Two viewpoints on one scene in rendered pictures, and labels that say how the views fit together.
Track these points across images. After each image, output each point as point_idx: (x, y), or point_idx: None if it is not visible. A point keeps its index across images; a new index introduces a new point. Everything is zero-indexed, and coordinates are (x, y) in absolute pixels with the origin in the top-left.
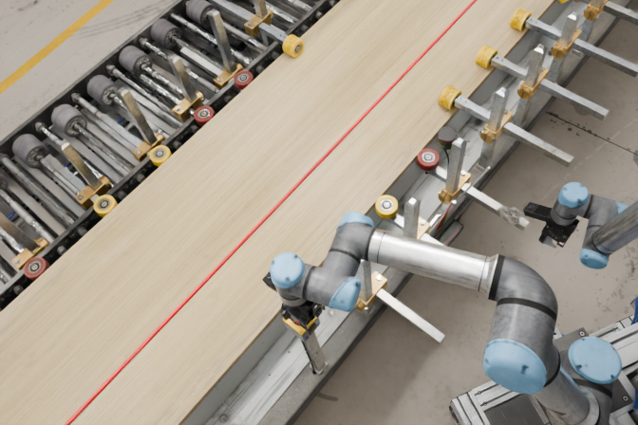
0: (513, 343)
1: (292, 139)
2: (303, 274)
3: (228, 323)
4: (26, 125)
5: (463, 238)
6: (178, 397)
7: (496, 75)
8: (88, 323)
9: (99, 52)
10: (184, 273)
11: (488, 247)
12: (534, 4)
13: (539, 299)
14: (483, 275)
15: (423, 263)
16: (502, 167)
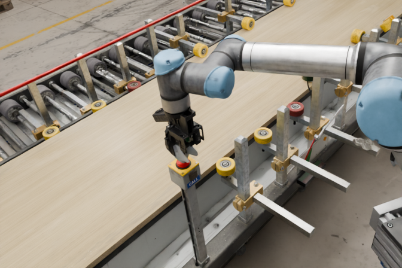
0: (387, 78)
1: (194, 97)
2: (182, 62)
3: (126, 207)
4: (13, 96)
5: (325, 210)
6: (70, 261)
7: None
8: (13, 204)
9: None
10: (99, 173)
11: (346, 217)
12: (366, 32)
13: None
14: (349, 53)
15: (292, 53)
16: (352, 164)
